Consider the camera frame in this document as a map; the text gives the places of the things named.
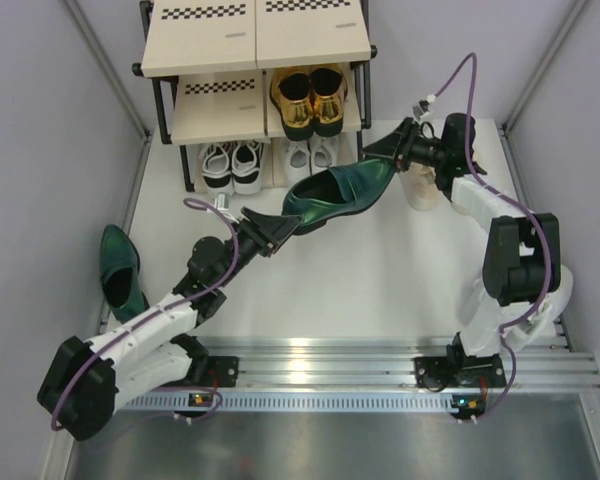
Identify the white chunky sneaker left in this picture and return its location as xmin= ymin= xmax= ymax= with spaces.
xmin=458 ymin=277 xmax=484 ymax=327

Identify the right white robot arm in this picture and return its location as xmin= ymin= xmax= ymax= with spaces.
xmin=363 ymin=113 xmax=573 ymax=392

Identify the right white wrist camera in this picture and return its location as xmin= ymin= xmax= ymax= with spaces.
xmin=412 ymin=99 xmax=431 ymax=122

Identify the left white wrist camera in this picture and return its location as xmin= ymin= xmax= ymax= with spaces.
xmin=214 ymin=193 xmax=238 ymax=223

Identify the black white sneaker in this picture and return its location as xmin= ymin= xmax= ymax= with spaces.
xmin=198 ymin=142 xmax=235 ymax=196
xmin=231 ymin=140 xmax=266 ymax=195

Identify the perforated grey cable duct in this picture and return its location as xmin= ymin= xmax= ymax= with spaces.
xmin=114 ymin=389 xmax=504 ymax=414

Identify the white chunky sneaker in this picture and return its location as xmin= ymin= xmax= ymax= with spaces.
xmin=505 ymin=264 xmax=574 ymax=353
xmin=458 ymin=277 xmax=484 ymax=327

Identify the white chunky sneaker right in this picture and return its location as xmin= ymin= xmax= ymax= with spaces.
xmin=505 ymin=264 xmax=574 ymax=353

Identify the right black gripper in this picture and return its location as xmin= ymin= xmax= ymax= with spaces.
xmin=359 ymin=119 xmax=446 ymax=174

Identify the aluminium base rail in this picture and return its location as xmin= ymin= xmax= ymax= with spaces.
xmin=200 ymin=336 xmax=600 ymax=393

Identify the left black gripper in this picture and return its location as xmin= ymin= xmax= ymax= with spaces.
xmin=216 ymin=207 xmax=303 ymax=288

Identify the beige black-framed shoe shelf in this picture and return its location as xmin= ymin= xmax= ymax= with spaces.
xmin=132 ymin=1 xmax=377 ymax=192

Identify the green pointed shoe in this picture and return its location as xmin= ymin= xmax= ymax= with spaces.
xmin=100 ymin=224 xmax=149 ymax=323
xmin=281 ymin=158 xmax=396 ymax=235

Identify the beige sneaker one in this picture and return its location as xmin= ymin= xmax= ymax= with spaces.
xmin=445 ymin=142 xmax=487 ymax=202
xmin=399 ymin=163 xmax=439 ymax=211

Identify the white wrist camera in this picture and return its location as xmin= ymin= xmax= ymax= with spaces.
xmin=412 ymin=99 xmax=431 ymax=122
xmin=214 ymin=193 xmax=238 ymax=223

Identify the gold loafer one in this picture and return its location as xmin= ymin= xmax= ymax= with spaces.
xmin=309 ymin=64 xmax=348 ymax=138
xmin=269 ymin=66 xmax=314 ymax=142

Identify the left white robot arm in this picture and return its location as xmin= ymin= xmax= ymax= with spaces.
xmin=37 ymin=208 xmax=302 ymax=441

